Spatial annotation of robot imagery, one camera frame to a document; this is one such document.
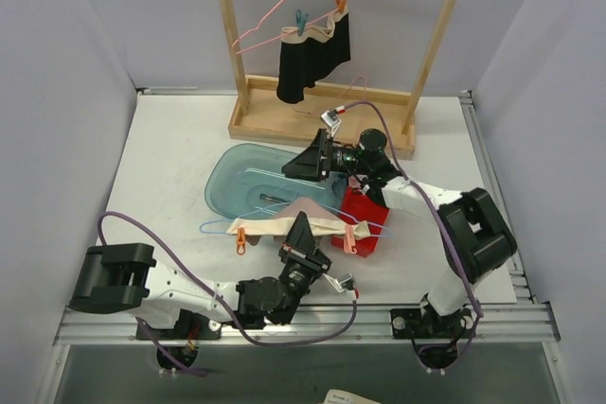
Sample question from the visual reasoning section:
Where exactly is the teal clothespin on black underwear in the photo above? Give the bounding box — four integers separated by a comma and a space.
295, 9, 309, 36

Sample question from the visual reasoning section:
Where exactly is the beige pink underwear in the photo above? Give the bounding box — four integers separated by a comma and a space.
226, 197, 371, 240

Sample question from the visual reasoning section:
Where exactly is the paper sheet bottom edge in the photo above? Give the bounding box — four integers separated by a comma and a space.
322, 389, 379, 404

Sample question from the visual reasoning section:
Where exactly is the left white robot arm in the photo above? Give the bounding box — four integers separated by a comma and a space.
68, 213, 332, 339

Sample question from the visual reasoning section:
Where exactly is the red plastic bin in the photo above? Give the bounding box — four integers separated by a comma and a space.
335, 186, 389, 258

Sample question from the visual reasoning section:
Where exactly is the orange clothespin on black underwear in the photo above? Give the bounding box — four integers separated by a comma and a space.
334, 0, 348, 13

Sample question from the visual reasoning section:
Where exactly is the black underwear beige waistband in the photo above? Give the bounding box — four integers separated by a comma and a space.
276, 9, 351, 104

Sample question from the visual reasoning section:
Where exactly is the aluminium mounting rail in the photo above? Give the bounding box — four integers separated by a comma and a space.
55, 303, 561, 345

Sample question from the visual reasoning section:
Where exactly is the pink wire hanger middle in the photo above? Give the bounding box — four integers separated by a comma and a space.
292, 75, 367, 117

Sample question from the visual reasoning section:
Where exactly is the teal plastic basin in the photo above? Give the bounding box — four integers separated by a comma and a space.
205, 143, 347, 219

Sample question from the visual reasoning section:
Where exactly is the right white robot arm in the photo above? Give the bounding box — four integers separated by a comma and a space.
281, 129, 518, 337

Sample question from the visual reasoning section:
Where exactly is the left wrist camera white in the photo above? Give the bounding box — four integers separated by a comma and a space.
323, 273, 357, 294

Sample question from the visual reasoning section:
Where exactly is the pink wire hanger left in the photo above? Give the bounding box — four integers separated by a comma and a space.
232, 0, 347, 56

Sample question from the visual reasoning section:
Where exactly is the blue wire hanger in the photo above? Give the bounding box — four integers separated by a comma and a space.
199, 200, 394, 237

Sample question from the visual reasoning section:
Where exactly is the pink wire hanger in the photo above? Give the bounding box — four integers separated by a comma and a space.
292, 75, 367, 117
232, 0, 347, 56

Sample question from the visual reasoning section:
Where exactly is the pink clothespin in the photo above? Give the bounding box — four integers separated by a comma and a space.
343, 224, 357, 255

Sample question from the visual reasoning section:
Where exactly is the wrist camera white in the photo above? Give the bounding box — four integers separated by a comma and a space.
323, 273, 357, 294
320, 106, 346, 138

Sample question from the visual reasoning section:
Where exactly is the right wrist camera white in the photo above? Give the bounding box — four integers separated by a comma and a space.
320, 106, 346, 138

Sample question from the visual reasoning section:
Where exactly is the wooden clothes rack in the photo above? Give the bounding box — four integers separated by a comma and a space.
220, 0, 456, 159

